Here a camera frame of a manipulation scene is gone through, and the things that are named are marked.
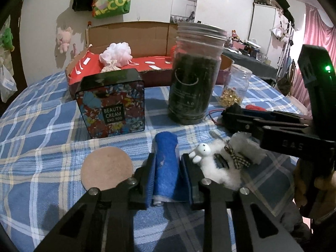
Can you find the white mesh bath pouf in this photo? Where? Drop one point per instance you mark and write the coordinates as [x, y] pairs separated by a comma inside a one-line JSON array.
[[118, 52]]

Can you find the white fluffy bow plush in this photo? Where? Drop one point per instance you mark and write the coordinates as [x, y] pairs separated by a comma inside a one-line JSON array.
[[252, 147]]

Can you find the small glass jar gold contents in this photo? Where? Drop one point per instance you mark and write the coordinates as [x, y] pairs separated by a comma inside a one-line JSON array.
[[236, 84]]

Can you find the dark cloth covered desk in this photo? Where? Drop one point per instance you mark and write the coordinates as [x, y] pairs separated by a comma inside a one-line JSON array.
[[252, 65]]

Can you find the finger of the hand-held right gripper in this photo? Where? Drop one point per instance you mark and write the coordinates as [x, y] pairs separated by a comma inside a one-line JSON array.
[[288, 141], [262, 115]]

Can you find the green plush toy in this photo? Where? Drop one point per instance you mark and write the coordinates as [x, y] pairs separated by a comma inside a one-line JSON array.
[[6, 39]]

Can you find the pile of black clothes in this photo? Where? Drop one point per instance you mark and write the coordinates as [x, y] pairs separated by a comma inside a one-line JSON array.
[[282, 2]]

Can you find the white hanging garments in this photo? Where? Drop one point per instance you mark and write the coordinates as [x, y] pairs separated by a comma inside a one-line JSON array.
[[281, 31]]

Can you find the pink curtain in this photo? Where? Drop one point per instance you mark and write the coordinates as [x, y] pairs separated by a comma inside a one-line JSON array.
[[315, 31]]

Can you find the blue plaid bed sheet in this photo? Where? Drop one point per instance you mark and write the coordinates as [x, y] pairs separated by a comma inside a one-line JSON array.
[[52, 126]]

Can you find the wall mirror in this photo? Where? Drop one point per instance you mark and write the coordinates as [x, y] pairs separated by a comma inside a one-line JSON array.
[[183, 5]]

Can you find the white wardrobe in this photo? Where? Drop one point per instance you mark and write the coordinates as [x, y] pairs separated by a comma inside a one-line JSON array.
[[262, 26]]

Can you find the person's right hand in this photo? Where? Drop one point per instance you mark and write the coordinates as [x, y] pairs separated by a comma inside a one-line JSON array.
[[302, 183]]

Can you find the pale pink plush toy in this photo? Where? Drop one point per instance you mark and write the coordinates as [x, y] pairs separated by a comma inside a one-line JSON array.
[[64, 38]]

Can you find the small pink plush figure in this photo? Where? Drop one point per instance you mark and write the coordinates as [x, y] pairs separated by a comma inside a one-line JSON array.
[[233, 34]]

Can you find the white fluffy rabbit plush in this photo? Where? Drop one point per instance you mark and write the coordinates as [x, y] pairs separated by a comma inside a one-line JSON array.
[[218, 176]]

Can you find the round beige powder puff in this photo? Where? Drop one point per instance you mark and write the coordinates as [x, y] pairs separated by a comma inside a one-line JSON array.
[[105, 168]]

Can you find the cream crochet scrunchie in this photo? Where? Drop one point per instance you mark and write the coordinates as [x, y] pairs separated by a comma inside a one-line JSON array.
[[110, 67]]

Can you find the red crochet ball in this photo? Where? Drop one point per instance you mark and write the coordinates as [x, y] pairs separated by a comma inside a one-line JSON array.
[[256, 107]]

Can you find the blue towel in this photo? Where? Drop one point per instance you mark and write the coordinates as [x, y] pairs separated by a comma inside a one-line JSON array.
[[165, 162]]

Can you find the large dark glass jar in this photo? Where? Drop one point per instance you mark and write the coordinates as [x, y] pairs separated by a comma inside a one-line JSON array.
[[191, 84]]

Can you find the cardboard box with red lining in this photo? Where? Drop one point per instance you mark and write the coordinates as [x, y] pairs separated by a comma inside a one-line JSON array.
[[147, 34]]

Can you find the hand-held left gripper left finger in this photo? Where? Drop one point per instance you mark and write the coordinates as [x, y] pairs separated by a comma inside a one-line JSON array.
[[150, 183]]

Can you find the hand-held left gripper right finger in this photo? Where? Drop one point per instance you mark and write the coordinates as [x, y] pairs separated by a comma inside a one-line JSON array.
[[187, 183]]

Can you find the dark brown door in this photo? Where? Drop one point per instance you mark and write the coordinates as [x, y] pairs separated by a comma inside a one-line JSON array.
[[22, 57]]

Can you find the white plastic bag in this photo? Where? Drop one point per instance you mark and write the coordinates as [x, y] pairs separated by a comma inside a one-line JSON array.
[[8, 84]]

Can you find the floral tin box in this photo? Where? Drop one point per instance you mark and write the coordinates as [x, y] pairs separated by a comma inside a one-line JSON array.
[[113, 110]]

